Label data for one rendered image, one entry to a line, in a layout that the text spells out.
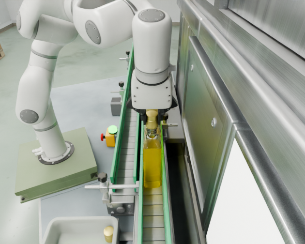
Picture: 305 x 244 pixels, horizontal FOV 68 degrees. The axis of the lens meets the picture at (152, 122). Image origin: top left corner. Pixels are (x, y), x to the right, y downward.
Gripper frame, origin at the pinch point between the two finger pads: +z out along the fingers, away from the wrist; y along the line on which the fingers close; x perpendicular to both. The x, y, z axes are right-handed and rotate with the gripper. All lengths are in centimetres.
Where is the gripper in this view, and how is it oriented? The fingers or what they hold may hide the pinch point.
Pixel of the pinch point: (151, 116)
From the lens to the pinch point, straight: 62.8
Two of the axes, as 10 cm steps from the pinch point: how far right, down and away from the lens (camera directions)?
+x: 0.2, 7.8, -6.2
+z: 0.0, 6.2, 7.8
